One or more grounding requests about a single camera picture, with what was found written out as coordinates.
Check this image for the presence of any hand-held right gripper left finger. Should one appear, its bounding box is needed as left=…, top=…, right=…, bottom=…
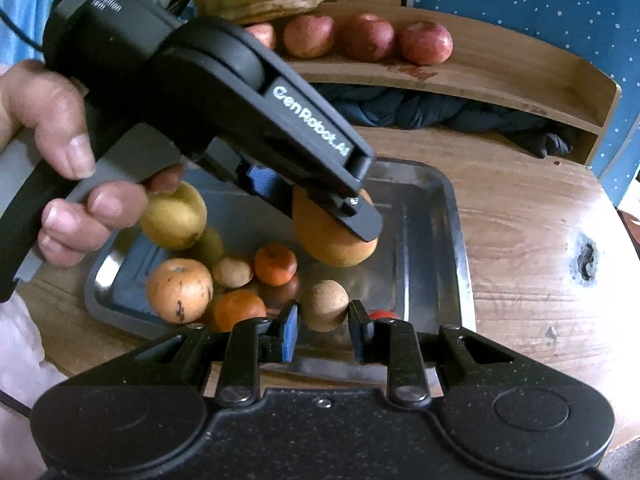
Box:
left=75, top=301, right=301, bottom=408

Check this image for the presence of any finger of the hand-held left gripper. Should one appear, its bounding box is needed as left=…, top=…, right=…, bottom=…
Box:
left=220, top=66, right=384, bottom=242
left=200, top=137, right=321, bottom=223

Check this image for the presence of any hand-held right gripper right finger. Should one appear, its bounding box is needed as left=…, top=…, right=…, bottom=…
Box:
left=348, top=300, right=571, bottom=408

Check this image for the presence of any small round brown fruit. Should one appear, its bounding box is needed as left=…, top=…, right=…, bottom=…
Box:
left=300, top=280, right=350, bottom=332

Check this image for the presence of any orange tangerine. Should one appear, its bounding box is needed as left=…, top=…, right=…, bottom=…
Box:
left=212, top=290, right=268, bottom=333
left=254, top=243, right=298, bottom=287

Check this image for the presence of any brown kiwi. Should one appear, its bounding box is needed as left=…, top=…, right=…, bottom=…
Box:
left=211, top=256, right=254, bottom=289

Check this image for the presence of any yellow orange mango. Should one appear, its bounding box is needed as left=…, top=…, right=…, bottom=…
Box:
left=291, top=186, right=379, bottom=267

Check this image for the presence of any yellow pear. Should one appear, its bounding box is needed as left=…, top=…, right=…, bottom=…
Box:
left=139, top=180, right=208, bottom=251

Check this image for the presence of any metal tray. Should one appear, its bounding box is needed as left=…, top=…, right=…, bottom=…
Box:
left=84, top=157, right=471, bottom=396

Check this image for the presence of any brown pear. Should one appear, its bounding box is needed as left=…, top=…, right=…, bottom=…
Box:
left=146, top=258, right=215, bottom=324

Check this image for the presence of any wooden shelf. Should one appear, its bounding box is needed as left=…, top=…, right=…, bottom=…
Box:
left=192, top=0, right=623, bottom=166

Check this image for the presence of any person's left hand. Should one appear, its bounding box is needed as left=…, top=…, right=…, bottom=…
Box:
left=0, top=59, right=186, bottom=267

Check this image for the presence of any dark blue cloth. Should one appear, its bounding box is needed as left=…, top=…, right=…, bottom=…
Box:
left=310, top=82, right=576, bottom=158

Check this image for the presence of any red apple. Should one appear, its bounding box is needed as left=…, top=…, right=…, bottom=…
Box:
left=245, top=22, right=277, bottom=52
left=283, top=14, right=335, bottom=59
left=397, top=21, right=454, bottom=66
left=340, top=12, right=396, bottom=62

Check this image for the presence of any pink cloth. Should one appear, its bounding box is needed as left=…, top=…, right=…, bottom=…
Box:
left=0, top=290, right=76, bottom=480

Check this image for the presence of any black cable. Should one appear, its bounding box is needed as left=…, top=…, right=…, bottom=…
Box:
left=0, top=390, right=33, bottom=418
left=0, top=12, right=46, bottom=52

